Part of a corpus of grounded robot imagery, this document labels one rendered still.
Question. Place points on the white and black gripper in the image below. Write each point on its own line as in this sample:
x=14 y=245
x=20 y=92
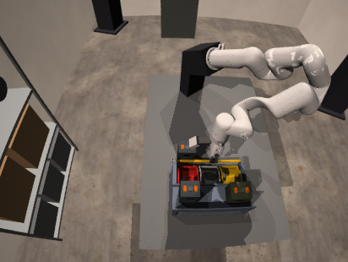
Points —
x=216 y=151

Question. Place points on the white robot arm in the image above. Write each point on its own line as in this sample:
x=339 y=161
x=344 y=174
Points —
x=275 y=64

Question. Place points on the yellow bin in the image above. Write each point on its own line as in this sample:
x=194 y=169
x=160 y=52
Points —
x=233 y=174

